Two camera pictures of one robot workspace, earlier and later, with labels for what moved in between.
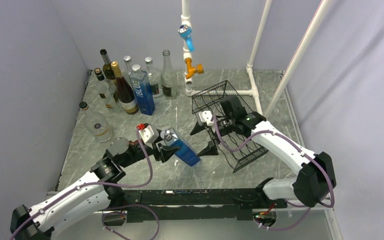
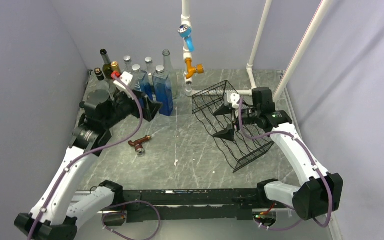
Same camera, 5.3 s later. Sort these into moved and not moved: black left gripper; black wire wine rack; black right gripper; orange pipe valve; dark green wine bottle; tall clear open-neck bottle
Moved: black left gripper; black right gripper
Not moved: dark green wine bottle; black wire wine rack; tall clear open-neck bottle; orange pipe valve
